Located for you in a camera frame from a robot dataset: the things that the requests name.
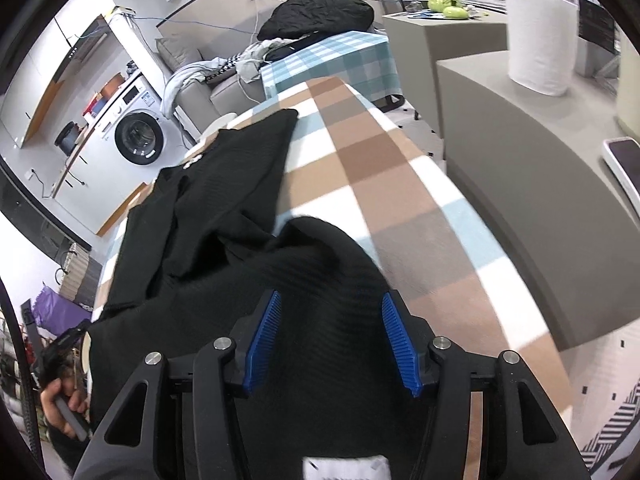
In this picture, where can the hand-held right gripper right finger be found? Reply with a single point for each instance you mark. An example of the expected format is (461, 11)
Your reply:
(400, 345)

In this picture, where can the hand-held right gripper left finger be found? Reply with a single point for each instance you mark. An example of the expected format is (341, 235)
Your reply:
(265, 340)

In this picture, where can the black knit sweater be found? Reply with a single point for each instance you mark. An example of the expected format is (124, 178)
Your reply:
(310, 280)

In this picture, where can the person's left hand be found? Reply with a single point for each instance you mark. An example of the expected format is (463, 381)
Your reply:
(50, 407)

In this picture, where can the purple bag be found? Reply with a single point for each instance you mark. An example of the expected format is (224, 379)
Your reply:
(60, 310)

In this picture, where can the woven laundry basket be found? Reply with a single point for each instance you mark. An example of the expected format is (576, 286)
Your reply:
(75, 270)

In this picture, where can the white floor cabinet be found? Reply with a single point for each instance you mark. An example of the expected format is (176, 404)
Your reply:
(100, 190)

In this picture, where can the brown white checked blanket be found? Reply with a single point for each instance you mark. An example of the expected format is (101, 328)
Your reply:
(390, 170)

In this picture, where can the black pot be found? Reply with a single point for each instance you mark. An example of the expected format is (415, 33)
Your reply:
(67, 137)

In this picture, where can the large grey side table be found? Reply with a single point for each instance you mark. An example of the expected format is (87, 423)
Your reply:
(525, 160)

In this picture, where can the black white patterned rug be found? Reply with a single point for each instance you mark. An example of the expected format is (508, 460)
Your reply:
(615, 430)

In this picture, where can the grey sofa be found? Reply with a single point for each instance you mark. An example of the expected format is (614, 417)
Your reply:
(225, 95)

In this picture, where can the white washing machine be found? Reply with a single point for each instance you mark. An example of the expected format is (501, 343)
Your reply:
(150, 105)

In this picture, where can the houndstooth cushion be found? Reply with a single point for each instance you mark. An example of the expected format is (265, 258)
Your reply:
(222, 72)

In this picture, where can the light grey hoodie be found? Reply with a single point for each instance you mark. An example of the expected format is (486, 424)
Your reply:
(185, 77)

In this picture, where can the white crumpled shirt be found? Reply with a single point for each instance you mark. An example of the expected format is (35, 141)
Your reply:
(250, 62)

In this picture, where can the teal checked cloth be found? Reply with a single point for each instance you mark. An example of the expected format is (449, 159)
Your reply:
(340, 60)

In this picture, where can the white-edged flat device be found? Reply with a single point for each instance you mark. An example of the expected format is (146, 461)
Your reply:
(625, 160)

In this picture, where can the black range hood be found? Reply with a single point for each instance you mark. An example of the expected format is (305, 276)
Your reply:
(80, 50)

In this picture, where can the grey bedside cabinet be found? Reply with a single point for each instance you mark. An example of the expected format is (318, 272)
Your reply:
(440, 40)

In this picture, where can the black puffy jacket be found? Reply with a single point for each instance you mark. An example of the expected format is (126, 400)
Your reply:
(320, 12)

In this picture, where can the white paper towel roll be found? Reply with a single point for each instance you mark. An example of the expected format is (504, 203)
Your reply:
(540, 40)

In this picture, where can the black monitor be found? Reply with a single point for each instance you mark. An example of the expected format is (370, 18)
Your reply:
(597, 22)

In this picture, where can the white wall cabinet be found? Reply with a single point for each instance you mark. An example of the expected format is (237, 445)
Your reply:
(30, 85)

